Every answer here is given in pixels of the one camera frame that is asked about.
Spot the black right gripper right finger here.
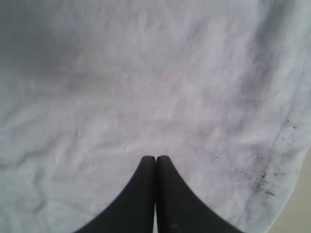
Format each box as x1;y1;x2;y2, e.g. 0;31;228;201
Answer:
155;156;240;233

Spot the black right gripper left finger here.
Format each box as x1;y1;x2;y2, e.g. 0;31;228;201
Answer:
77;156;156;233

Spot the white t-shirt red lettering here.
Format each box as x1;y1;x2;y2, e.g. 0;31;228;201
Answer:
0;0;311;233

